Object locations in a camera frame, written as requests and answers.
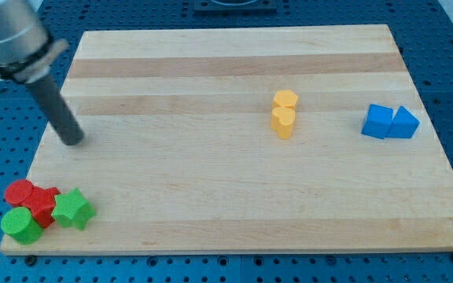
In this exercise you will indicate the red star block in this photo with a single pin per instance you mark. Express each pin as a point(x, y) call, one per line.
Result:
point(41, 203)

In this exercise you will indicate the green star block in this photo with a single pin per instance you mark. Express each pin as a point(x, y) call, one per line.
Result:
point(72, 209)

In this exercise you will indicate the red cylinder block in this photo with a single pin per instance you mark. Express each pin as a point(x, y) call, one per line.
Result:
point(18, 191)

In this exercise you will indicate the blue cube block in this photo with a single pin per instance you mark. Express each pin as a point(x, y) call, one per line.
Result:
point(377, 122)

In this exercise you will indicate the green cylinder block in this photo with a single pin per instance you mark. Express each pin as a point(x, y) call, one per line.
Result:
point(19, 224)

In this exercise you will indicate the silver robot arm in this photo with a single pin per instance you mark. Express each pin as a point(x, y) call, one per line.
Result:
point(27, 48)

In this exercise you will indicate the yellow heart block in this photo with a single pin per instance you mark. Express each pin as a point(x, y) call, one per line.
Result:
point(283, 121)

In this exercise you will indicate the wooden board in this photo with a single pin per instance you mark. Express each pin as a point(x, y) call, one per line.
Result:
point(179, 156)

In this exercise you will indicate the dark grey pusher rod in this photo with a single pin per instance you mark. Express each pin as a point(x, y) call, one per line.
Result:
point(48, 97)

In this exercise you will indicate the blue triangle block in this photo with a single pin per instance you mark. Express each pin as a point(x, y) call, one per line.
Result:
point(404, 124)

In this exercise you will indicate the yellow pentagon block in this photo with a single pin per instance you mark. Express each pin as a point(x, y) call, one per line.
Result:
point(285, 99)

